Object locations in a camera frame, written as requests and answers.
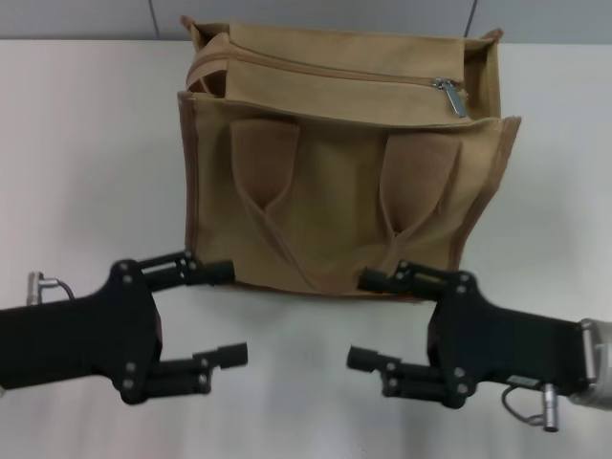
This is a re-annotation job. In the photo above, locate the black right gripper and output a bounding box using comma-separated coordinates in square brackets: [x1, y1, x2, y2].
[346, 259, 595, 410]

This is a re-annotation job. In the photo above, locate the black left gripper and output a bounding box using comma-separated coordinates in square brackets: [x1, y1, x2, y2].
[0, 250, 251, 406]

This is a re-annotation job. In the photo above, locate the khaki canvas food bag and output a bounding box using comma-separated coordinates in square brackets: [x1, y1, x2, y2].
[177, 13, 522, 302]

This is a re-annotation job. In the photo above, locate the silver metal zipper pull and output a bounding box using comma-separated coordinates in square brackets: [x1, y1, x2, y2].
[432, 76, 469, 119]

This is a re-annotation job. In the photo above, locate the right gripper cable with connectors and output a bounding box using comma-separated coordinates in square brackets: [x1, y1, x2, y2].
[499, 382, 563, 434]

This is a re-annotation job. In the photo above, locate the gripper cable with connectors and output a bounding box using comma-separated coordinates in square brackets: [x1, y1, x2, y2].
[499, 382, 563, 434]
[26, 270, 77, 305]

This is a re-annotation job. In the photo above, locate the left gripper cable with connectors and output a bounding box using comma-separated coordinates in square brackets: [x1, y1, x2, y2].
[26, 270, 77, 305]

